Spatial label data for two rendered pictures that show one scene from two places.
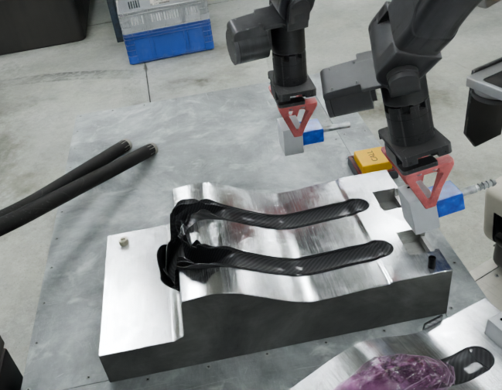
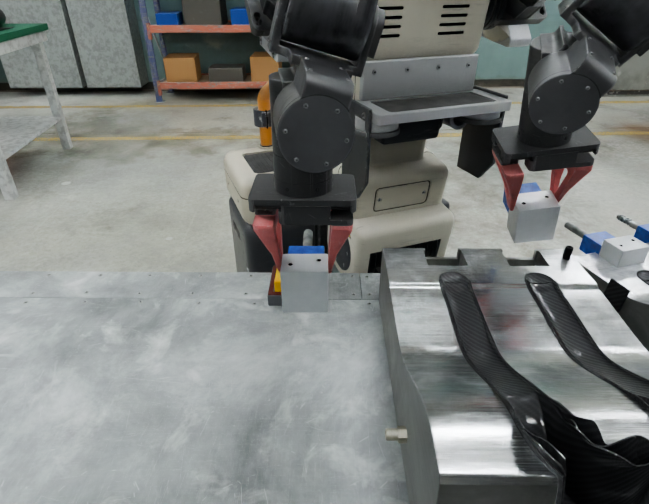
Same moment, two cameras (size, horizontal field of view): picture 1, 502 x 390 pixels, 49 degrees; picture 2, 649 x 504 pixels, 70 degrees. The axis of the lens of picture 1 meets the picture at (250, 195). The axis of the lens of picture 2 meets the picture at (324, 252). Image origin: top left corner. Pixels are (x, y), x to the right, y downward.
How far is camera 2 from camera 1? 92 cm
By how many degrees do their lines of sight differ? 68
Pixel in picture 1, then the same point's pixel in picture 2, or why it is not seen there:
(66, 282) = not seen: outside the picture
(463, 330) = (618, 276)
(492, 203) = (369, 246)
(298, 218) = (465, 339)
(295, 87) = (335, 186)
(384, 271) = (579, 286)
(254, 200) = (435, 369)
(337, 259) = (555, 319)
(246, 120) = (23, 397)
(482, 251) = not seen: hidden behind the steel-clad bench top
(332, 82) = (606, 66)
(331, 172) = (276, 323)
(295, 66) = not seen: hidden behind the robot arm
